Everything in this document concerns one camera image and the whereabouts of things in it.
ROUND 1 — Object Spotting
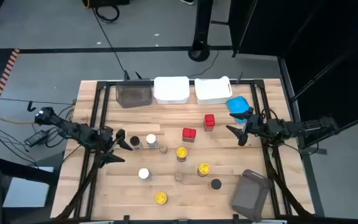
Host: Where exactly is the yellow-lid black spice can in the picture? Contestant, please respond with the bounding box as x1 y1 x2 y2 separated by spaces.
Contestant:
176 147 188 162
197 162 211 177
154 192 168 205

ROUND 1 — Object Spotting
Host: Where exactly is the white flat panel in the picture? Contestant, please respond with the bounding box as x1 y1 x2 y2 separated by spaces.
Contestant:
2 166 55 208

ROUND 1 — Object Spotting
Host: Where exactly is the black metal table frame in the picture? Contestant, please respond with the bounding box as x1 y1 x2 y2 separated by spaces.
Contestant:
51 79 315 224

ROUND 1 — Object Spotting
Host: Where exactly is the black power adapter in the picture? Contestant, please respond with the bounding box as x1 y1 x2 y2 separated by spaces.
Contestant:
23 129 50 147

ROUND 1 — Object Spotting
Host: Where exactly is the red-lid spice jar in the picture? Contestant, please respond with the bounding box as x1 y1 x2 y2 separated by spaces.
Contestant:
181 128 197 143
203 114 216 132

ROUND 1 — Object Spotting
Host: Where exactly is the white-lid seasoning jar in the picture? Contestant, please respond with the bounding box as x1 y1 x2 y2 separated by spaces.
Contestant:
137 167 150 180
145 133 158 149

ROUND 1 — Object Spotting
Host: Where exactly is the purple-label dark-lid spice jar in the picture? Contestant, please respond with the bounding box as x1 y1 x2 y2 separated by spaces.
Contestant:
129 136 144 151

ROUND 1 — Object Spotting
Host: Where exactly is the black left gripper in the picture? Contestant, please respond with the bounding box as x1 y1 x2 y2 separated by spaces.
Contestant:
96 126 134 164

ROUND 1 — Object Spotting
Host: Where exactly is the black pole stand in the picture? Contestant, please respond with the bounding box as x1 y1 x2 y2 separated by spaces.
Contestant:
187 0 214 62

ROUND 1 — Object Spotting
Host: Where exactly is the grey translucent plastic bin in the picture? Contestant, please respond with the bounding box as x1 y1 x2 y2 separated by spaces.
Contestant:
116 79 154 109
230 169 273 223

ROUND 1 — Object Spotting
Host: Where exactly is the black partition panel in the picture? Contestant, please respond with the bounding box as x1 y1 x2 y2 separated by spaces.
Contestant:
228 0 358 147

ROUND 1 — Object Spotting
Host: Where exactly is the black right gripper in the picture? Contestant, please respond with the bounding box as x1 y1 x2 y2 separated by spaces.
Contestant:
225 107 265 147

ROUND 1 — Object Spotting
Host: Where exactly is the white plastic bin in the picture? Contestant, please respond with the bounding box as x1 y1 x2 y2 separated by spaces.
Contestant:
153 76 191 105
194 75 233 105

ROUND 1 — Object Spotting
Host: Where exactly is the black equipment box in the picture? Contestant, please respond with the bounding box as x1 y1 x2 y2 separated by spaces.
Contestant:
81 0 130 9

